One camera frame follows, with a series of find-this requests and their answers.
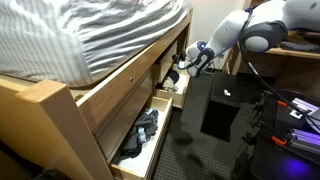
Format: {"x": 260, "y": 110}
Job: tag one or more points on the light wooden bed frame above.
{"x": 79, "y": 131}

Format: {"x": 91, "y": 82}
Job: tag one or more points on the aluminium extrusion rail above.
{"x": 305, "y": 141}
{"x": 304, "y": 107}

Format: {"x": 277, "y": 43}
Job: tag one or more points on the grey striped bed sheet mattress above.
{"x": 79, "y": 42}

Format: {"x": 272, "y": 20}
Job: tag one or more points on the black keyboard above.
{"x": 310, "y": 48}

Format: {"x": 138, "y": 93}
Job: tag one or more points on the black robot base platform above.
{"x": 260, "y": 158}

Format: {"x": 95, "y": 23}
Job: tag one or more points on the lower aluminium extrusion rail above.
{"x": 305, "y": 141}

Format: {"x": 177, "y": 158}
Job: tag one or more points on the lower orange handled clamp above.
{"x": 278, "y": 141}

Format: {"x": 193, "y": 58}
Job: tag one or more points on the beige and dark clothes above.
{"x": 169, "y": 84}

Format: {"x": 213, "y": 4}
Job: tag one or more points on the upper aluminium extrusion rail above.
{"x": 304, "y": 107}

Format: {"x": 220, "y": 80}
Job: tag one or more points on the black computer tower case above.
{"x": 222, "y": 106}

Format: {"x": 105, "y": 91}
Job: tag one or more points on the wooden drawer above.
{"x": 166, "y": 61}
{"x": 142, "y": 166}
{"x": 179, "y": 96}

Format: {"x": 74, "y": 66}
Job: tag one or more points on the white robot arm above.
{"x": 256, "y": 29}

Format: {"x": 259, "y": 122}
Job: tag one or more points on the upper orange handled clamp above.
{"x": 281, "y": 103}

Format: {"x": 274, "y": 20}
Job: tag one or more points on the dark grey clothes pile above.
{"x": 144, "y": 128}

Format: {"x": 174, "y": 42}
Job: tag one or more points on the orange handled clamp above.
{"x": 278, "y": 141}
{"x": 281, "y": 103}

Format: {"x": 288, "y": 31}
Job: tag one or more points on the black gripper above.
{"x": 179, "y": 60}

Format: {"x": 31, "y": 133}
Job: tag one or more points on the wooden desk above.
{"x": 298, "y": 71}

